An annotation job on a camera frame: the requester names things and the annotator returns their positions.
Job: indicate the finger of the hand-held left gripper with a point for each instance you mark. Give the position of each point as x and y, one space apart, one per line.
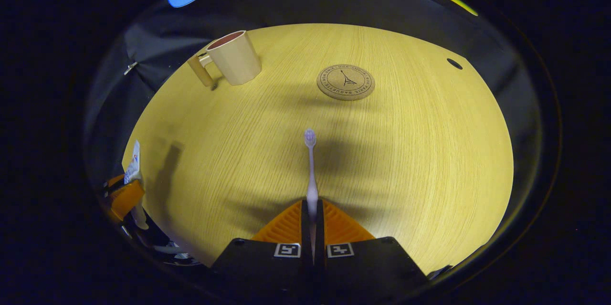
126 197
114 181

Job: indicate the white clip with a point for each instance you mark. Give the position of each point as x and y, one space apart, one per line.
130 68

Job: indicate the round cork coaster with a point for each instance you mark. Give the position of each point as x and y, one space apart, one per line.
346 83

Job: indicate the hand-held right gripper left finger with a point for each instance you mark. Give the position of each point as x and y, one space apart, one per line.
306 228

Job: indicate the black backdrop cloth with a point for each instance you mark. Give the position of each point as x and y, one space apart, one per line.
310 4

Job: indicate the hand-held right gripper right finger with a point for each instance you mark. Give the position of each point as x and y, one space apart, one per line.
320 228

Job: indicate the white toothpaste tube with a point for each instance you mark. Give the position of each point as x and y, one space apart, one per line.
133 166

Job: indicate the white toothbrush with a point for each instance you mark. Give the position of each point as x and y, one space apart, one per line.
311 185

